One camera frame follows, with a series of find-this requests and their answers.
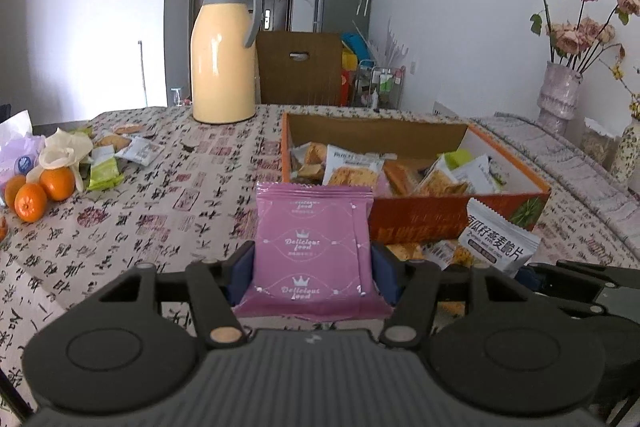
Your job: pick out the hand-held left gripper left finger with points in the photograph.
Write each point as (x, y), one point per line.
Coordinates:
(242, 274)

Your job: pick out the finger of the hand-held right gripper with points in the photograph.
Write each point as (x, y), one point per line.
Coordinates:
(560, 281)
(600, 268)

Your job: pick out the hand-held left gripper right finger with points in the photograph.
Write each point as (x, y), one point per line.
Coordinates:
(385, 276)

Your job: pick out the red cardboard box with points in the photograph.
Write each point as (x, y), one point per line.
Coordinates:
(415, 217)

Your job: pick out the pink snack packet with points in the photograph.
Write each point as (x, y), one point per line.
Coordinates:
(310, 247)

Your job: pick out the white packet with dark label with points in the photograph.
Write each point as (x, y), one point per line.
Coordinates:
(500, 237)

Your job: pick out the long green snack packet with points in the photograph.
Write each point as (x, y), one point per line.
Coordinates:
(460, 159)

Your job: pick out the biscuit snack packet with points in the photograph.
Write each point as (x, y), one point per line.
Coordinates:
(407, 252)

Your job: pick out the grey quilted blanket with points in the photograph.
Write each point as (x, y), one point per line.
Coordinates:
(575, 187)

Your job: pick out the orange bread packet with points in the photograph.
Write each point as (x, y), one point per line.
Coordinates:
(400, 179)

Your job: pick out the clear cracker packet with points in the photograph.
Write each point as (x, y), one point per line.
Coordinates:
(440, 182)

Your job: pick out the white cracker packet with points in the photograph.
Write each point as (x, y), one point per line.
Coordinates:
(350, 172)

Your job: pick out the floral patterned vase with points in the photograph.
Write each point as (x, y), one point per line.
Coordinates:
(627, 152)

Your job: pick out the white green snack packet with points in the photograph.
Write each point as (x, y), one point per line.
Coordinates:
(487, 179)

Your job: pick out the clear storage jar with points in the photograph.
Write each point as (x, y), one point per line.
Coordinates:
(597, 142)

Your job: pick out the clear biscuit packet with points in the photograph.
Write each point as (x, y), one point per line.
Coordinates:
(310, 162)

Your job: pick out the small white packet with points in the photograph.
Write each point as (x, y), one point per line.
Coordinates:
(142, 151)

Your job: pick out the yellow flower branches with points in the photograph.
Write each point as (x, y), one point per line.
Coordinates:
(634, 104)

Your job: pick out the small green packet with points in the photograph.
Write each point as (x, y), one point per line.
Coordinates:
(105, 174)

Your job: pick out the pink ribbed vase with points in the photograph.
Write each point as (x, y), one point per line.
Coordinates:
(557, 97)

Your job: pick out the round brown cookie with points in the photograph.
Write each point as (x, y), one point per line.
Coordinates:
(125, 128)

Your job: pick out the red gift box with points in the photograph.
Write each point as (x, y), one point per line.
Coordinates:
(347, 86)

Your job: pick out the yellow thermos jug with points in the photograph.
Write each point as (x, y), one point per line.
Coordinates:
(222, 72)

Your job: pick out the brown wooden chair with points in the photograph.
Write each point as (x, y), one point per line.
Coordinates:
(300, 77)

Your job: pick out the orange fruit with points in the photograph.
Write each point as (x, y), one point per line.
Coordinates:
(13, 189)
(56, 183)
(30, 203)

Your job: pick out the cream crumpled plastic bag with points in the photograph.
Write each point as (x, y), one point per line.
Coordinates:
(62, 152)

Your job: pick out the yellow bag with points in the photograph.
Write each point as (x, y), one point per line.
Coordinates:
(349, 58)

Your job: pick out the blue plastic dustpan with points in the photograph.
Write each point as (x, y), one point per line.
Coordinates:
(356, 44)

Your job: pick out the dried pink rose bouquet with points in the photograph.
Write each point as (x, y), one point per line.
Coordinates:
(575, 34)

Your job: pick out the white purple plastic bag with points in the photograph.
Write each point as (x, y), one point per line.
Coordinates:
(20, 157)

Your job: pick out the white wall socket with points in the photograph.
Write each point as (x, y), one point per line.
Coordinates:
(414, 67)

